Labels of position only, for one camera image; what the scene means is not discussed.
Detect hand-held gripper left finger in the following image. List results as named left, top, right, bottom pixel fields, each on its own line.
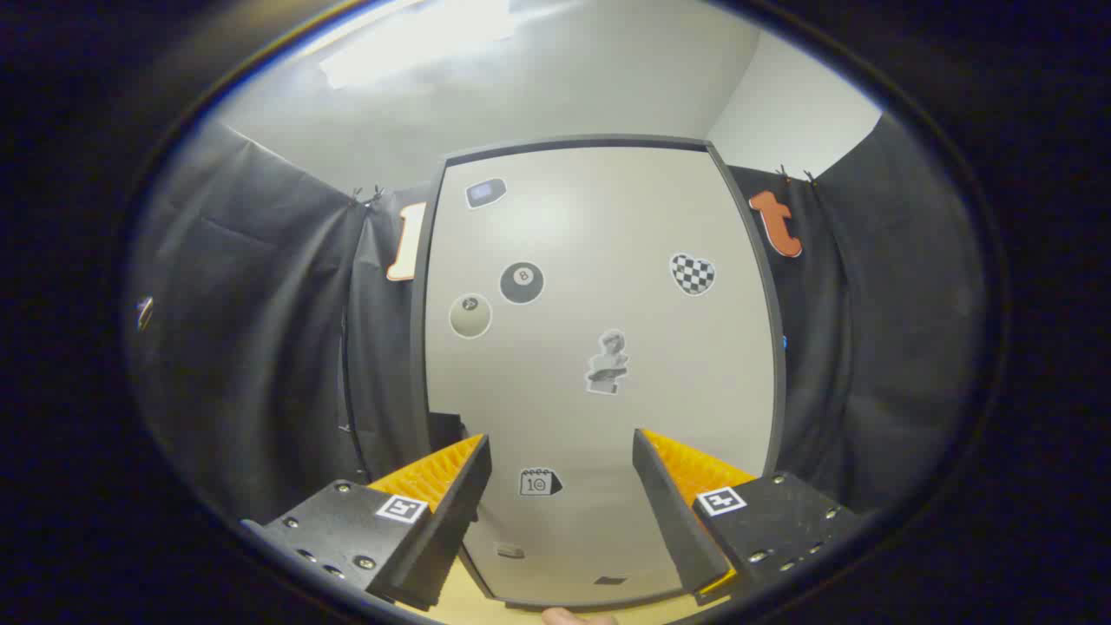
left=240, top=432, right=494, bottom=614

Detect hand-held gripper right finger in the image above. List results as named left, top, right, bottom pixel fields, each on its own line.
left=631, top=427, right=862, bottom=607

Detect grey cabinet door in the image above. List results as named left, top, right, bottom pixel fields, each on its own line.
left=421, top=143, right=779, bottom=609

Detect dark grey cabinet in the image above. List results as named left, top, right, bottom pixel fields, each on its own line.
left=408, top=133, right=789, bottom=614

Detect black backdrop cloth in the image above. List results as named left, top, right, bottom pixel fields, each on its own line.
left=122, top=117, right=990, bottom=530

